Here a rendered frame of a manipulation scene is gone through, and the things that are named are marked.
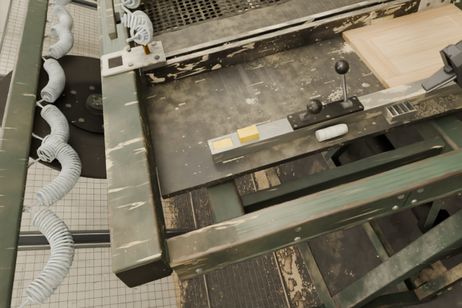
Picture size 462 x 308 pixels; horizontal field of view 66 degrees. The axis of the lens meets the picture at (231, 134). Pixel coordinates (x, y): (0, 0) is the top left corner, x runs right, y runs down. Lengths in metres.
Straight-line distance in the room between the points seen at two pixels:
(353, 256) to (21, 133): 2.25
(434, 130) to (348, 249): 1.85
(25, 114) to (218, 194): 0.91
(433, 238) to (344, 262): 1.44
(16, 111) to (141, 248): 0.97
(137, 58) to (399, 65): 0.79
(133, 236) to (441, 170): 0.68
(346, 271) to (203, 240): 2.19
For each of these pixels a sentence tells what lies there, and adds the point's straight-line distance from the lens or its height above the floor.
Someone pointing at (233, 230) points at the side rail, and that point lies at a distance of 0.78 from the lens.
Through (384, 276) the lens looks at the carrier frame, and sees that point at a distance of 1.68.
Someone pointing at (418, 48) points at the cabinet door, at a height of 1.09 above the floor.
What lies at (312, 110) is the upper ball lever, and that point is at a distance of 0.84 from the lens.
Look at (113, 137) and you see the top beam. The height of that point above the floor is 1.92.
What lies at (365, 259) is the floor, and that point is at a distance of 2.77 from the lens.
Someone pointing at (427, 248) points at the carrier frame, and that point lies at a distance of 1.56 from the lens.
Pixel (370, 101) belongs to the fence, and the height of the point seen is 1.32.
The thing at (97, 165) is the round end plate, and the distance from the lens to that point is 1.52.
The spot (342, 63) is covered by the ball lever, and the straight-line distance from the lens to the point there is 0.95.
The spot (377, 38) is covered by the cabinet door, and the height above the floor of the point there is 1.16.
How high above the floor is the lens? 2.11
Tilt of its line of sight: 29 degrees down
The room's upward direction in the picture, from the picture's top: 83 degrees counter-clockwise
